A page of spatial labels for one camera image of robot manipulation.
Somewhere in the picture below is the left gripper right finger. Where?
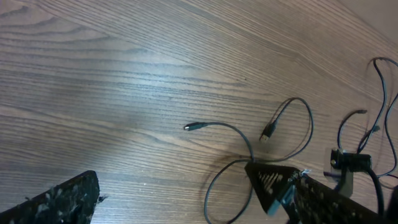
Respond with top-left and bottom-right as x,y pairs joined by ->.
289,169 -> 397,224

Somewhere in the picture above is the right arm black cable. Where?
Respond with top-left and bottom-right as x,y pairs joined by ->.
365,166 -> 398,224

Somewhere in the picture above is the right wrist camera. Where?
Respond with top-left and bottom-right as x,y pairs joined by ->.
323,148 -> 372,198

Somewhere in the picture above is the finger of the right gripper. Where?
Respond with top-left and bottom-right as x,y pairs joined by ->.
244,162 -> 300,216

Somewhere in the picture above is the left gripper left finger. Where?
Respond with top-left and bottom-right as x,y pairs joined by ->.
1,170 -> 103,224

